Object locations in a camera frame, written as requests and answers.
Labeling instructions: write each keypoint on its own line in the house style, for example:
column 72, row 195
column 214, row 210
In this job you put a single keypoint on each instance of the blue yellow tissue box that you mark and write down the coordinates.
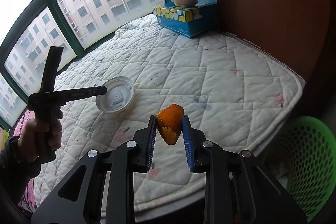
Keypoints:
column 190, row 21

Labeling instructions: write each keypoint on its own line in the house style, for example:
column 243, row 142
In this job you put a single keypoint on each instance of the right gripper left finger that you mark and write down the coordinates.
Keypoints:
column 145, row 139

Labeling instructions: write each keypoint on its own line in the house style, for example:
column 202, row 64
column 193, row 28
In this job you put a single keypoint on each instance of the green plastic mesh basket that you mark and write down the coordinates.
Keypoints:
column 311, row 150

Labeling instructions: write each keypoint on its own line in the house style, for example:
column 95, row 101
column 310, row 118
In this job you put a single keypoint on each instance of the green window frame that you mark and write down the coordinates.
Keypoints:
column 78, row 26

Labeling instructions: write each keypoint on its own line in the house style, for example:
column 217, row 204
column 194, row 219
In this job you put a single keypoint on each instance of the orange peel piece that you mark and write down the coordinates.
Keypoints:
column 169, row 123

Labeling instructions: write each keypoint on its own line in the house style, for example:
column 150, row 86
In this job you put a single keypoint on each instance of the brown wooden headboard panel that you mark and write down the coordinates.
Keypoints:
column 292, row 31

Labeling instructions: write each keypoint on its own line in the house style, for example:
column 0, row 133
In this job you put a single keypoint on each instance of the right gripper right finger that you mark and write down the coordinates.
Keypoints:
column 193, row 141

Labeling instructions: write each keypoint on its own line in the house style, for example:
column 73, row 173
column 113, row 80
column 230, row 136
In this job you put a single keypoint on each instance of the person left hand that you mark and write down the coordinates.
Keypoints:
column 32, row 140

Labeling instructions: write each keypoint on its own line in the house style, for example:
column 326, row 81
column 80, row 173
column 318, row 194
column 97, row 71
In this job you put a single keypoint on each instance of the white quilted mattress pad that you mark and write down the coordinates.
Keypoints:
column 233, row 92

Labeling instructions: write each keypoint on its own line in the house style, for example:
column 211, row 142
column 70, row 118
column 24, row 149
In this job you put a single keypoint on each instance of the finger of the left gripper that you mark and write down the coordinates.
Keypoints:
column 63, row 96
column 51, row 67

